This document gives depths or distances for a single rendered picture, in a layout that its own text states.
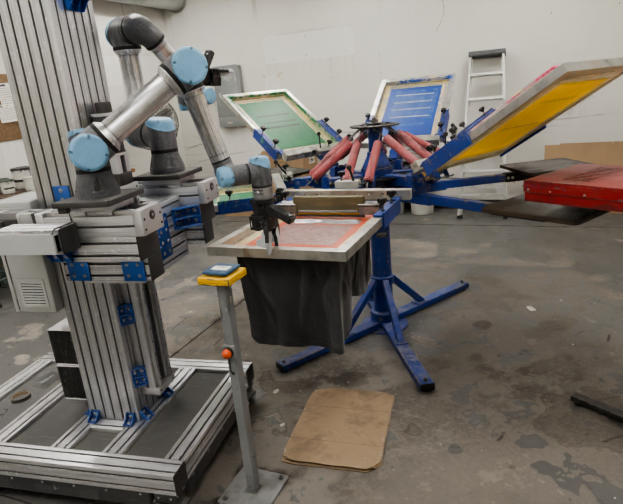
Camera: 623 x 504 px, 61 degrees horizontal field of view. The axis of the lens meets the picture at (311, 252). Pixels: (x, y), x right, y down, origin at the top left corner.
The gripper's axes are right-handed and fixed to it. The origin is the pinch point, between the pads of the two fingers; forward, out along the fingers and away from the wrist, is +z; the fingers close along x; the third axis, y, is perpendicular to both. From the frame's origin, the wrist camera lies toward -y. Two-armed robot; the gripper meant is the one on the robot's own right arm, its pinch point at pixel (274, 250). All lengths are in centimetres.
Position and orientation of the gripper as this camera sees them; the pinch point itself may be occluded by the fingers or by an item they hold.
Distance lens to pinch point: 200.2
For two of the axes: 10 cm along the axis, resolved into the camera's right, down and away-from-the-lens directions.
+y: -9.2, -0.4, 3.9
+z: 0.9, 9.5, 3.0
